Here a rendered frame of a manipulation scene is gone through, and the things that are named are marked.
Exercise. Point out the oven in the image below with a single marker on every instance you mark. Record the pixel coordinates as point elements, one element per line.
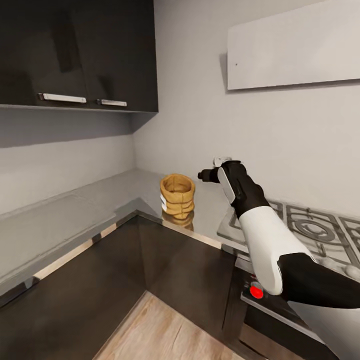
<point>263,326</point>

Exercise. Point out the drop in sink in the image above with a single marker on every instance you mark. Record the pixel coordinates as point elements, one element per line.
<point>29,237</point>

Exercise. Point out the range hood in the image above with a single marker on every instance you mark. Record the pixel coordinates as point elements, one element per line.
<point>315,43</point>

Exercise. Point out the burner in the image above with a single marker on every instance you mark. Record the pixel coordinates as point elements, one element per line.
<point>333,239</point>

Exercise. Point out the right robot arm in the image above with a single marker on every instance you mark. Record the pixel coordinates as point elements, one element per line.
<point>327,301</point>

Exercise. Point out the cabinet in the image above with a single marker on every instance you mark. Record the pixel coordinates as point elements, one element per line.
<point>78,55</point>

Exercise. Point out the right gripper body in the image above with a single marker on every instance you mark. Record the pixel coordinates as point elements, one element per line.
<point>208,175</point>

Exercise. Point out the popcorn bag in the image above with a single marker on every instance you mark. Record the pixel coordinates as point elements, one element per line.
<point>177,195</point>

